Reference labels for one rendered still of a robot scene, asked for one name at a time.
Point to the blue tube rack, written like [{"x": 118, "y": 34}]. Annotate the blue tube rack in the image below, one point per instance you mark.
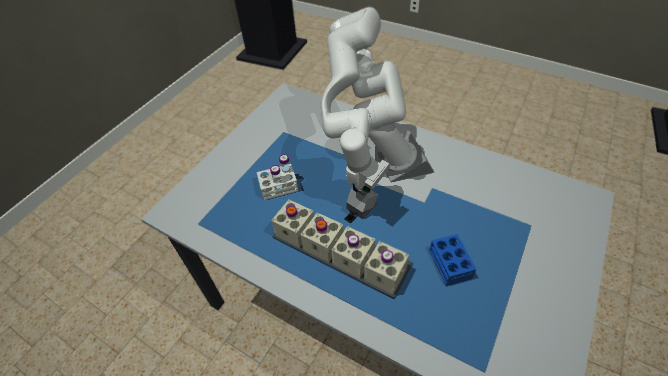
[{"x": 452, "y": 274}]

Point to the white tube rack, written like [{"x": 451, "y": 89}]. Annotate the white tube rack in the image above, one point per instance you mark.
[{"x": 268, "y": 189}]

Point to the beige bucket adapter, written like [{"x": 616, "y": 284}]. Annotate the beige bucket adapter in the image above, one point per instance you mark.
[
  {"x": 290, "y": 230},
  {"x": 320, "y": 245},
  {"x": 352, "y": 260},
  {"x": 375, "y": 270}
]

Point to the blue bench mat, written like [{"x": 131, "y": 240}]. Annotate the blue bench mat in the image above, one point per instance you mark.
[{"x": 461, "y": 320}]

